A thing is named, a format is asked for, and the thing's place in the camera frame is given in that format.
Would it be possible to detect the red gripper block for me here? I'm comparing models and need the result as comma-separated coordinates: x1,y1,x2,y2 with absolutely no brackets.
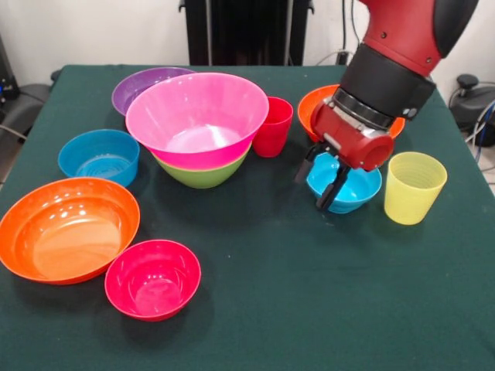
294,96,395,212

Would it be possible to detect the small cyan bowl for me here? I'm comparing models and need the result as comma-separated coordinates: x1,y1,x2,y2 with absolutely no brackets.
306,152,383,215

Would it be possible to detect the yellow cup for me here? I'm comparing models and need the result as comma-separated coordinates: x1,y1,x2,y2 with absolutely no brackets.
384,151,449,225

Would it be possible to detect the large magenta bowl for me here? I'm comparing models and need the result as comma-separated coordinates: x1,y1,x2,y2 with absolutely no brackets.
125,72,270,171

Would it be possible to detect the red cup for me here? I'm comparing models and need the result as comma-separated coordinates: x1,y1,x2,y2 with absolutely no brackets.
251,96,294,158

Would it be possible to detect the orange bowl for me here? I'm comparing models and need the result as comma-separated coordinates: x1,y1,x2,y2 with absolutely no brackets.
297,83,406,144
0,177,142,286

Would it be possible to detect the green bowl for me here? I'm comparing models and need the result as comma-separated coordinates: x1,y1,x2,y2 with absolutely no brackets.
150,146,252,189

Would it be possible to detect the dark green table cloth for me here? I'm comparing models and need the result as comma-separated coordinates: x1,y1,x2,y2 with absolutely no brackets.
0,63,495,371

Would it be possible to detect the small crimson bowl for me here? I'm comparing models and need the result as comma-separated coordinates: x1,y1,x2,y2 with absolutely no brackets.
104,239,202,322

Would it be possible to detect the purple bowl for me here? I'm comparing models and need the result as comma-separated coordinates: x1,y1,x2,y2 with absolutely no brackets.
111,66,196,117

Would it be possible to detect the straight-sided blue bowl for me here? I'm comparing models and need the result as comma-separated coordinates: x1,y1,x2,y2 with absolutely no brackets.
57,128,141,189

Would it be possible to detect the black computer box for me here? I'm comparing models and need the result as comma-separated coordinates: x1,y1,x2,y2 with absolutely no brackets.
0,32,19,105

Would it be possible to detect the white cable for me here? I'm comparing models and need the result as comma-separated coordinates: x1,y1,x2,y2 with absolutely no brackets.
315,22,363,67

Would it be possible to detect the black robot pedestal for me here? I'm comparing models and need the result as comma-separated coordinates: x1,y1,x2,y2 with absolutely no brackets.
178,0,315,66

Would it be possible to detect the black pedestal foot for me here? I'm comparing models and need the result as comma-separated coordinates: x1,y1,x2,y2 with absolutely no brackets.
447,73,495,131
11,81,53,134

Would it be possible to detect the tangle of cables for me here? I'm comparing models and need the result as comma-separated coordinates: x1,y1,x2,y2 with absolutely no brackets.
463,98,495,155

